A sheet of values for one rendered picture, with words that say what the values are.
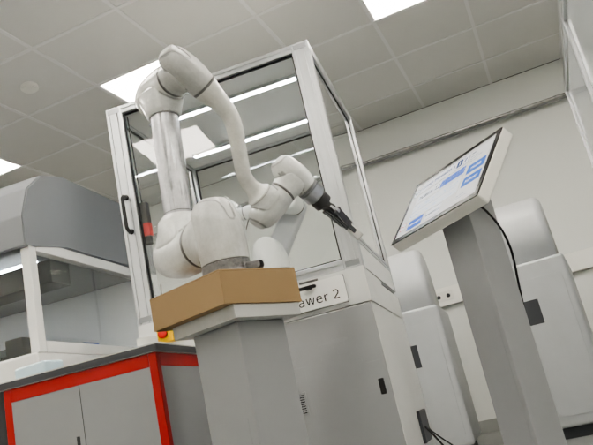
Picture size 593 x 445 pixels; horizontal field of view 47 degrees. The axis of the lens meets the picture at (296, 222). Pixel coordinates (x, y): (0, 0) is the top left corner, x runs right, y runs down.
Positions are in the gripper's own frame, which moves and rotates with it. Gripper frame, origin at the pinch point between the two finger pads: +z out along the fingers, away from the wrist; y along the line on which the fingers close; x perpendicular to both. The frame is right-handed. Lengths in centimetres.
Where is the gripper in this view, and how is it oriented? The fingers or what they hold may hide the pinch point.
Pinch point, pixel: (354, 231)
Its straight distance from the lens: 265.6
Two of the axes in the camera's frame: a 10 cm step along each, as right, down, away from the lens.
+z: 7.2, 6.4, 2.7
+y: -3.7, 0.2, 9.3
